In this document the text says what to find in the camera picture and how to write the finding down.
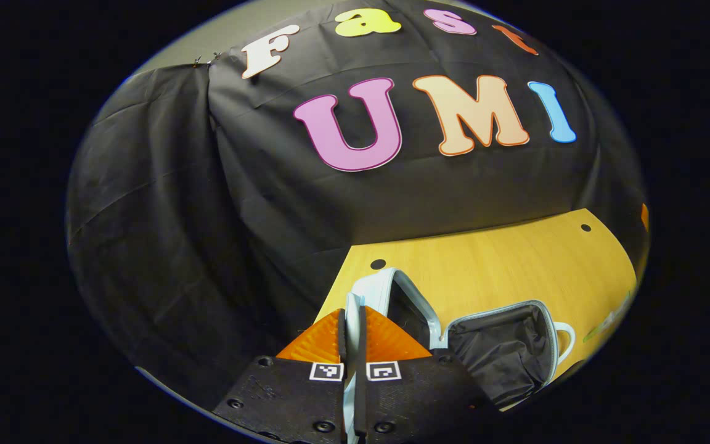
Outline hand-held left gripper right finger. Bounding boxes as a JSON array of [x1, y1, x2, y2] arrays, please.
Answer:
[[355, 305, 499, 444]]

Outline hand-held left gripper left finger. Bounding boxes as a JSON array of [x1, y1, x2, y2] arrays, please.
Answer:
[[212, 307, 349, 444]]

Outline large translucent green tube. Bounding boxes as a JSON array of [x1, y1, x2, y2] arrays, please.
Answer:
[[582, 293, 639, 343]]

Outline small pale blue suitcase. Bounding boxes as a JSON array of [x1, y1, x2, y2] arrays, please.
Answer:
[[343, 267, 577, 444]]

